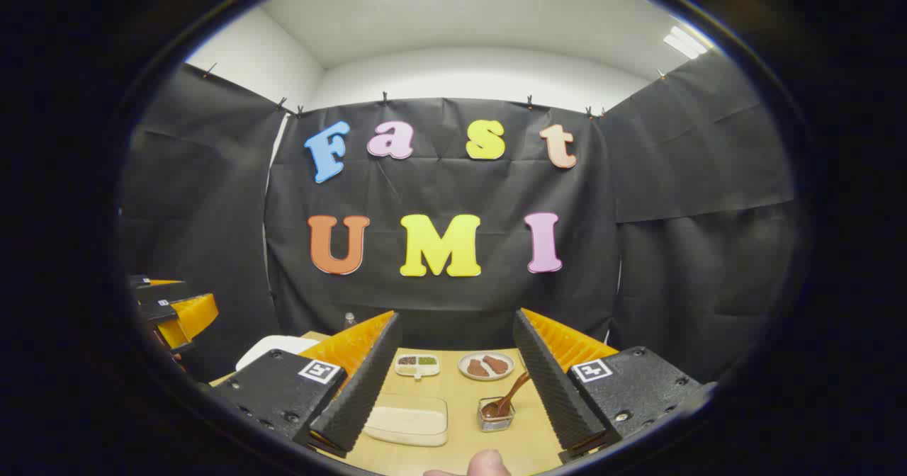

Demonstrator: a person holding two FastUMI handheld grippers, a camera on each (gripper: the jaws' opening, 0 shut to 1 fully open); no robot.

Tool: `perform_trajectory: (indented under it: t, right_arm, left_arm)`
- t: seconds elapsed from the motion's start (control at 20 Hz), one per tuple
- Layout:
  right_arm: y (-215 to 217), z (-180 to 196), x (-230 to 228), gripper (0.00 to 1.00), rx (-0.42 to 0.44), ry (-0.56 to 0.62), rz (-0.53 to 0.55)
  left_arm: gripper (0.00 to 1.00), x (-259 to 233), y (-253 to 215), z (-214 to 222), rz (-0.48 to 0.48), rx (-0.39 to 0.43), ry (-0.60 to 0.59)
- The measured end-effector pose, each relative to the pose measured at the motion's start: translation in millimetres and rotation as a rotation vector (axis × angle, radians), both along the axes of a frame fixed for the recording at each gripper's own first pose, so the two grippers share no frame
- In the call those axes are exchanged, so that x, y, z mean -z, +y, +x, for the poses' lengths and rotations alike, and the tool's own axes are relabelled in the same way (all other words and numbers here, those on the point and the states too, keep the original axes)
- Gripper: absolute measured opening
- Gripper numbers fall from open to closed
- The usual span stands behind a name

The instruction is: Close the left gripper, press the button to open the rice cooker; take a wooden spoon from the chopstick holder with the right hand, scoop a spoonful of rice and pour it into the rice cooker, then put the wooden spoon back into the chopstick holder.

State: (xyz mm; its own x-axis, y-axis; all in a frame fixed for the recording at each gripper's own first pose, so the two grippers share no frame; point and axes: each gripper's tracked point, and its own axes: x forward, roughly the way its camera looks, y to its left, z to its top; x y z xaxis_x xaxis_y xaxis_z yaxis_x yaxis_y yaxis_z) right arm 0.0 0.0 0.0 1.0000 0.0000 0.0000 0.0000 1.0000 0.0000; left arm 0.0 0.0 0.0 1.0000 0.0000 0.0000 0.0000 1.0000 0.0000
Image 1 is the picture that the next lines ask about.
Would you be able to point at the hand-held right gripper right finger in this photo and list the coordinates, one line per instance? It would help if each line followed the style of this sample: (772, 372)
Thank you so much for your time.
(553, 391)

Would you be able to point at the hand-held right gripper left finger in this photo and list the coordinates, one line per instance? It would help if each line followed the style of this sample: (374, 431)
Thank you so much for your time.
(354, 398)

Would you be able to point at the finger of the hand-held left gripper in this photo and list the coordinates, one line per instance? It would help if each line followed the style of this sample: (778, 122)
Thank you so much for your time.
(152, 282)
(191, 316)

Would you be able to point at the brown wooden spoon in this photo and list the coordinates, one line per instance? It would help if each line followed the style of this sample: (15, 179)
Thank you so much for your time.
(506, 394)

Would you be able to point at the white rice heap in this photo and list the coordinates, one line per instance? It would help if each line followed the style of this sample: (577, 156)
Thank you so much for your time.
(407, 419)

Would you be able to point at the white rice cooker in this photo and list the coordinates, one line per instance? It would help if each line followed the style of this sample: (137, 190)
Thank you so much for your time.
(273, 345)

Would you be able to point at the clear plastic container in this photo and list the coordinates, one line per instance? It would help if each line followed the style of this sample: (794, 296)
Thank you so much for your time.
(372, 437)

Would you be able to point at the brown meat piece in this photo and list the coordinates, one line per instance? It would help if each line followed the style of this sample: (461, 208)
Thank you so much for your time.
(477, 370)
(496, 364)

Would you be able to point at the white divided bean dish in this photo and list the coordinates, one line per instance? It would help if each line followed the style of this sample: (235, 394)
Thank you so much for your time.
(417, 370)

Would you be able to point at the clear water bottle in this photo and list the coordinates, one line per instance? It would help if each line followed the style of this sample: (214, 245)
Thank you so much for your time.
(349, 320)

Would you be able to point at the white round plate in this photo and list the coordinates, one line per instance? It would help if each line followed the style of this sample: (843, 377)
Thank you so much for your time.
(464, 371)

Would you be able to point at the black backdrop cloth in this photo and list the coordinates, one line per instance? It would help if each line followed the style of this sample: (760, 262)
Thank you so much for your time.
(439, 193)

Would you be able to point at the small ceiling light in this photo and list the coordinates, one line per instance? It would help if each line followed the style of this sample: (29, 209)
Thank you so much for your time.
(684, 42)

